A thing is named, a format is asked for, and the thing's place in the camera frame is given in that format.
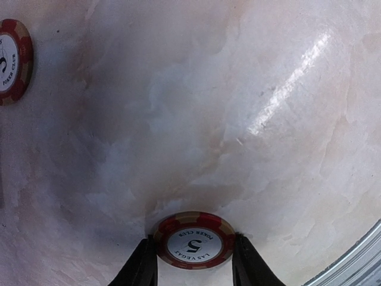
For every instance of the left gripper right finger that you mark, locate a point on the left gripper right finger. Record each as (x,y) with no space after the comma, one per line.
(249,268)

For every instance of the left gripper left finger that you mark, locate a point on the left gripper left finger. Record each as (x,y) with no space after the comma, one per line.
(141,269)

